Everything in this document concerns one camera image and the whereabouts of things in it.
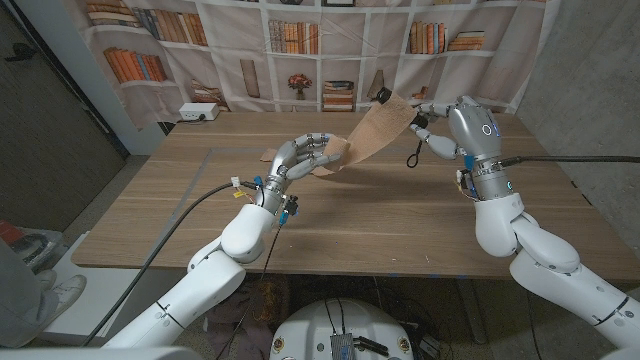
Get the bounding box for black door handle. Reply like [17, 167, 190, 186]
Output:
[4, 42, 37, 63]

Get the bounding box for purple cloth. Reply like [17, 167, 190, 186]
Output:
[203, 277, 291, 360]

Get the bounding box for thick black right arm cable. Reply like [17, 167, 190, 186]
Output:
[499, 155, 640, 168]

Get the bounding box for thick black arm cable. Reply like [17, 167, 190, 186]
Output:
[82, 182, 259, 347]
[499, 155, 640, 168]

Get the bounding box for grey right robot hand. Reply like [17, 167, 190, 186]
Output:
[409, 95, 504, 171]

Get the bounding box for printed bookshelf backdrop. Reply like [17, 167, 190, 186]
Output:
[62, 0, 564, 132]

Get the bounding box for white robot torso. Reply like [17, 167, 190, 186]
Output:
[268, 298, 415, 360]

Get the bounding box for white shoe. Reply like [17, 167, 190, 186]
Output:
[37, 273, 88, 326]

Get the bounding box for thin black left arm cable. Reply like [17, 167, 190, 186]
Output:
[214, 224, 284, 360]

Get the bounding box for tan adhesive wrap roll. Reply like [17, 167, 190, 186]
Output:
[259, 92, 419, 177]

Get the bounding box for grey table leg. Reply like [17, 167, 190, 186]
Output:
[457, 278, 489, 345]

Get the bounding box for dark wooden door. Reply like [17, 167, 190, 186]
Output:
[0, 4, 127, 232]

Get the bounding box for black cylinder with lanyard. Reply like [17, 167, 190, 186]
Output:
[375, 87, 430, 169]

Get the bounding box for person in grey trousers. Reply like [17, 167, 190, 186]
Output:
[0, 238, 59, 349]

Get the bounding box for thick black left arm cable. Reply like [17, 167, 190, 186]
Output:
[82, 182, 259, 347]

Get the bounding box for white power strip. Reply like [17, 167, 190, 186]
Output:
[178, 102, 221, 123]

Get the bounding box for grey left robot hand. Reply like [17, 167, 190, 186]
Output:
[257, 132, 344, 214]

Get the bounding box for grey finned device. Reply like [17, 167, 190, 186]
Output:
[329, 333, 356, 360]

